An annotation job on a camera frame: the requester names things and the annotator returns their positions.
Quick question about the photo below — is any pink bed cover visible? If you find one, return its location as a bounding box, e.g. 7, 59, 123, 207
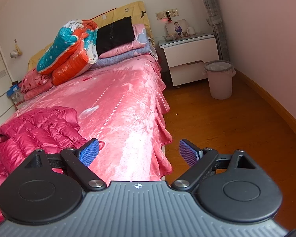
7, 55, 171, 182

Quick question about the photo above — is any blue storage box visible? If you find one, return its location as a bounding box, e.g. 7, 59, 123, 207
7, 84, 24, 105

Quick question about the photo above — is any lavender folded blanket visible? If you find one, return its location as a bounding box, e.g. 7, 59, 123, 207
90, 38, 159, 69

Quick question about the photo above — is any magenta down jacket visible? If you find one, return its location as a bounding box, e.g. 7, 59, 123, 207
0, 106, 87, 222

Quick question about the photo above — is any wall socket panel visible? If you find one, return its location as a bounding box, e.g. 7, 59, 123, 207
155, 9, 179, 21

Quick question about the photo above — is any teal orange folded quilt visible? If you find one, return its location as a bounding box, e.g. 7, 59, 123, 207
36, 20, 98, 86

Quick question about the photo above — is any wall hanging ornament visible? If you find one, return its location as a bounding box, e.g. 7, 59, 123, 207
10, 39, 23, 58

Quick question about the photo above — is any black folded garment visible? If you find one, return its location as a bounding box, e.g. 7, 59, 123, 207
96, 16, 135, 56

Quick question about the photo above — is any white cup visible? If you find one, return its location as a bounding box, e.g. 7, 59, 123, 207
186, 27, 196, 35

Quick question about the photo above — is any white nightstand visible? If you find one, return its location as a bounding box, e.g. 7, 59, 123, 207
159, 34, 219, 86

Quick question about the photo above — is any pink folded blanket right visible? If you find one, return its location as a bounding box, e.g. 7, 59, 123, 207
99, 24, 149, 59

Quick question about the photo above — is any framed child photo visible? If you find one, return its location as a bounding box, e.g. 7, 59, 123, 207
165, 19, 189, 36

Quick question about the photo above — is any grey plaid curtain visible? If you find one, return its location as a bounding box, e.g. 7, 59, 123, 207
203, 0, 230, 61

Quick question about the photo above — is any pink heart folded blanket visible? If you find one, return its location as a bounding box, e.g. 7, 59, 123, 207
20, 68, 53, 101

